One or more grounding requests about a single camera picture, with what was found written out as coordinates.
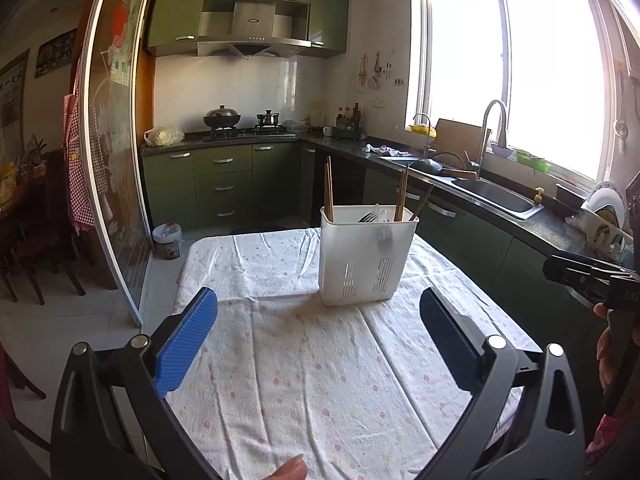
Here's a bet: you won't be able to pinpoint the white plastic spoon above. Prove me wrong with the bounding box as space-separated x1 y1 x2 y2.
373 204 393 252

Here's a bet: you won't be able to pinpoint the dark red-tipped wooden chopstick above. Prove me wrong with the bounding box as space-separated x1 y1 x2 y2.
410 185 434 221

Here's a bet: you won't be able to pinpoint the black plastic fork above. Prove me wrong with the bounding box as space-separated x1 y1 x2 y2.
358 209 378 223

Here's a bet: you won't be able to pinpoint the person's right hand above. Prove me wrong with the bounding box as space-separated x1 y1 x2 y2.
597 326 616 389

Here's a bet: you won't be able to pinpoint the person's left hand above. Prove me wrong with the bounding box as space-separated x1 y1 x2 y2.
265 454 308 480

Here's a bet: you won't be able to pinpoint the dish rack with plates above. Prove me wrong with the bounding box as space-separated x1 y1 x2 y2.
565 181 634 263

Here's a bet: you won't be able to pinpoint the white trash bin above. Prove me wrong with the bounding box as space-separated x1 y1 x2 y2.
152 222 182 260

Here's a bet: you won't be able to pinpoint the white floral tablecloth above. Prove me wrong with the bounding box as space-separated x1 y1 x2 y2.
167 229 535 479

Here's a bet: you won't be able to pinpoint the white plastic utensil holder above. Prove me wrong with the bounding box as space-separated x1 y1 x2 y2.
319 205 419 307

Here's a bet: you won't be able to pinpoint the stainless steel sink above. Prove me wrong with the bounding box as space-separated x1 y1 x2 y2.
380 156 542 220

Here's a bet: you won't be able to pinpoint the green bowl on windowsill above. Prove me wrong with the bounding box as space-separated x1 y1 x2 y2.
515 150 551 174

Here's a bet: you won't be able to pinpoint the black pan in sink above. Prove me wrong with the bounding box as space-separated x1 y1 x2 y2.
409 158 477 180

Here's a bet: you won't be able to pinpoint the tall steel faucet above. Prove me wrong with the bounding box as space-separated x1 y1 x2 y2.
464 98 510 181

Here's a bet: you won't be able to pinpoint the small steel faucet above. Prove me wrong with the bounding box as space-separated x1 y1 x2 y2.
409 112 434 158

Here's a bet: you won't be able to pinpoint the wooden cutting board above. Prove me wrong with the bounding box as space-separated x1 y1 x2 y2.
433 118 483 162

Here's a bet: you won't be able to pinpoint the crumpled dish cloth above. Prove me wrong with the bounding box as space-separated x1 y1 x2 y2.
361 144 411 157

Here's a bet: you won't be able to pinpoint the white plastic bag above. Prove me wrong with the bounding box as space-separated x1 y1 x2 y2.
143 127 184 148

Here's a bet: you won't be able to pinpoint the glass sliding door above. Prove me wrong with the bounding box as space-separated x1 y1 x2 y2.
77 0 151 326

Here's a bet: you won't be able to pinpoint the red checkered apron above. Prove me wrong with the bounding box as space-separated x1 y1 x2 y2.
63 77 113 233

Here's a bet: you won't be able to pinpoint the gas stove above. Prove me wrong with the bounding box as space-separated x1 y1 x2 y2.
202 126 296 142

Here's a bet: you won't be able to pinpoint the black wok with lid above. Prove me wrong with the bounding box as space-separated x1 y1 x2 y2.
203 104 241 130

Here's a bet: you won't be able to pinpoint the sauce bottles on counter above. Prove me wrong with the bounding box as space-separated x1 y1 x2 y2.
335 103 361 130

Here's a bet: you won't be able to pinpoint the small black pot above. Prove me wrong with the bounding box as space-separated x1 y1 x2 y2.
256 110 280 128

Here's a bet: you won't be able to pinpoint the steel range hood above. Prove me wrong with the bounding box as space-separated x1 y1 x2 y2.
198 0 311 58

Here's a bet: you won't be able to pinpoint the green upper cabinets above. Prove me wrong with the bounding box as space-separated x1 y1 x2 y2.
148 0 349 58

